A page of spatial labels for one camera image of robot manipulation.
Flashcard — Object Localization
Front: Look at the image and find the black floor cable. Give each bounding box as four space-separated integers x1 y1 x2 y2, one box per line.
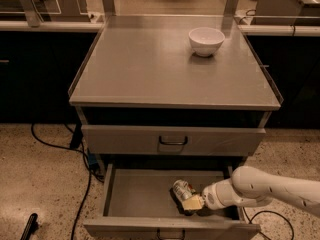
30 123 105 240
241 206 295 240

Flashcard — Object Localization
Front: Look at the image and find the black floor cable right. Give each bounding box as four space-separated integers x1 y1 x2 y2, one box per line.
241 206 295 240

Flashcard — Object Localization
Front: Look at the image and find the closed top drawer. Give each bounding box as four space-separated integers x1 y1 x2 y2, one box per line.
82 125 266 156

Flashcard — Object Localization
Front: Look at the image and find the open middle drawer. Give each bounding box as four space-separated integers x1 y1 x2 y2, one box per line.
84 164 260 240

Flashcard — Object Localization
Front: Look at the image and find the black floor cable left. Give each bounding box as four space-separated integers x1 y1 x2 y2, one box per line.
30 123 105 240

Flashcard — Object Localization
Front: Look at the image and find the white ceramic bowl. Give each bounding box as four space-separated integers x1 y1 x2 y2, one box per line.
188 27 225 57

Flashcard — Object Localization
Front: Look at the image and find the grey metal drawer cabinet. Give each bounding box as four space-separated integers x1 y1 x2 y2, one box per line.
67 14 284 240

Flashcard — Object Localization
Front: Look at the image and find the crushed 7up can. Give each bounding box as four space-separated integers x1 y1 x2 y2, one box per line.
173 180 196 202

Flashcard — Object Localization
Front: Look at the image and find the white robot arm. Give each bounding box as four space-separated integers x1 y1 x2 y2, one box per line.
181 166 320 217

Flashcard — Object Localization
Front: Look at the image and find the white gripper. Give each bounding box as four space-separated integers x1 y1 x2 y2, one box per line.
182 183 223 211

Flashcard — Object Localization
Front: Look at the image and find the black cylindrical floor object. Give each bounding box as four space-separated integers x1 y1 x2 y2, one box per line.
20 213 38 240

